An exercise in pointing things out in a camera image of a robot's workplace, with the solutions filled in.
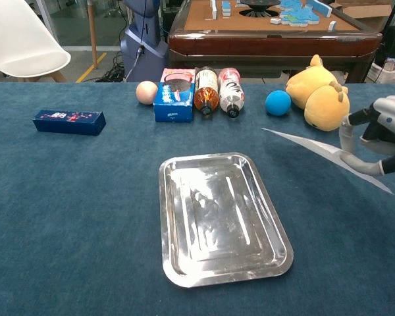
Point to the black round centre dome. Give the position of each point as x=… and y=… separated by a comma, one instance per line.
x=259, y=4

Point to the peach foam ball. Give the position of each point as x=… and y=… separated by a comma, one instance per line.
x=146, y=93

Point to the blue foam ball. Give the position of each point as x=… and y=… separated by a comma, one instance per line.
x=278, y=102

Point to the white sheet of paper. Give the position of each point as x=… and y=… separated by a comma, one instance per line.
x=316, y=145

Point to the yellow plush toy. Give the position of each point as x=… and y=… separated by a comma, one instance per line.
x=322, y=98

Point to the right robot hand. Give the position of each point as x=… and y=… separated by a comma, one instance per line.
x=386, y=131

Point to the blue cookie box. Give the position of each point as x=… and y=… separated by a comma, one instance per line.
x=173, y=105

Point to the long dark blue box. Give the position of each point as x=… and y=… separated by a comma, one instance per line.
x=69, y=121

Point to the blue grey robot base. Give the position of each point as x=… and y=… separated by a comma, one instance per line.
x=143, y=42

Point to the brown mahjong table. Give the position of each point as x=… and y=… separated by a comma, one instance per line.
x=270, y=39

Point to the amber tea bottle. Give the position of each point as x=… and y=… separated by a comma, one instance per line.
x=206, y=92

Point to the blue teal table cloth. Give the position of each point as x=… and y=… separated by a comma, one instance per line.
x=85, y=214

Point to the rectangular metal tray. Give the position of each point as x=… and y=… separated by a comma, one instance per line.
x=224, y=217

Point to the white plastic chair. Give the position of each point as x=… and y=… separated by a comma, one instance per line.
x=23, y=42

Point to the blue mahjong tile pile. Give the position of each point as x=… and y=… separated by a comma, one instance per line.
x=298, y=14

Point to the cardboard box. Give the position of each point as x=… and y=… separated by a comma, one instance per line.
x=365, y=10

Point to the wooden pole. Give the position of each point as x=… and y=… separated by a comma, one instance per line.
x=93, y=33

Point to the pink snack box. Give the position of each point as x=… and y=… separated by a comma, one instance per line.
x=177, y=75

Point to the white pink drink bottle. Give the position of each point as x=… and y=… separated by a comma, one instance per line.
x=231, y=92

